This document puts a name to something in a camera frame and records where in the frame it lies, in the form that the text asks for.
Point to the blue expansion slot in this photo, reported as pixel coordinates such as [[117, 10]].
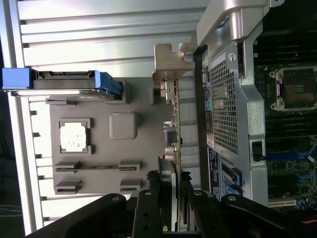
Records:
[[284, 153]]

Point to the CPU socket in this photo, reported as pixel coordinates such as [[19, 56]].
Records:
[[297, 86]]

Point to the green motherboard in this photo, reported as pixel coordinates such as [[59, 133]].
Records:
[[284, 173]]

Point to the open black PC case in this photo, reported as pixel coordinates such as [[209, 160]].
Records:
[[255, 111]]

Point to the green RAM stick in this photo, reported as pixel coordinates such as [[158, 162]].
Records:
[[99, 169]]

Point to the grey parts rack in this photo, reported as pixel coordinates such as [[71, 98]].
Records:
[[123, 125]]

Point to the blue slot retainer clip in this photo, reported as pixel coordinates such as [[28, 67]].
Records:
[[236, 177]]

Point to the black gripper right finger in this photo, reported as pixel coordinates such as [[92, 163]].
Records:
[[208, 218]]

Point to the silver CPU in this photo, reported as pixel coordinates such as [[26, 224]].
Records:
[[74, 137]]

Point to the hard disk with blue caddy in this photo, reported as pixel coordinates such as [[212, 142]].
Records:
[[62, 84]]

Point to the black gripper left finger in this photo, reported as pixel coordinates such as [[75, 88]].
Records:
[[146, 218]]

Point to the white expansion slot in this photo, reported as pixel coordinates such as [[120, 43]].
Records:
[[282, 202]]

